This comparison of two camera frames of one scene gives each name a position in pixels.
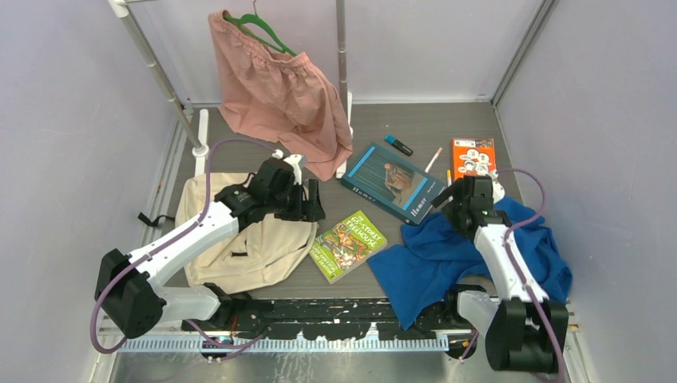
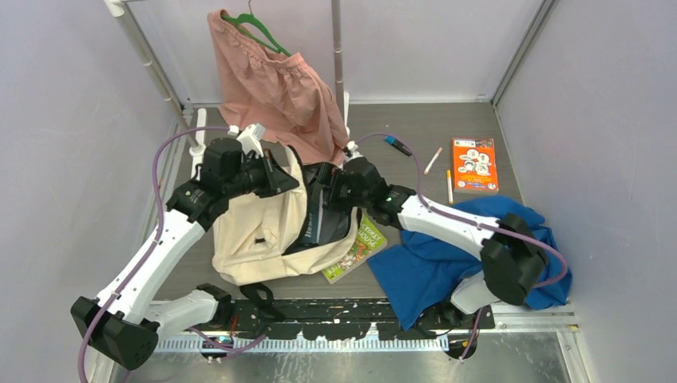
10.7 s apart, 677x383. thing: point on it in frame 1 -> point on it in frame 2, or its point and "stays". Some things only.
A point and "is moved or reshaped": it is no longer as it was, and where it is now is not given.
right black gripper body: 453,210 -> 341,195
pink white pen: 433,160 stays
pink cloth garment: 264,91 stays
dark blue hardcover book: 392,183 -> 318,226
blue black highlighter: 398,144 stays
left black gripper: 295,215 -> 277,179
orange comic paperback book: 473,156 stays
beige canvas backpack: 253,259 is moved or reshaped
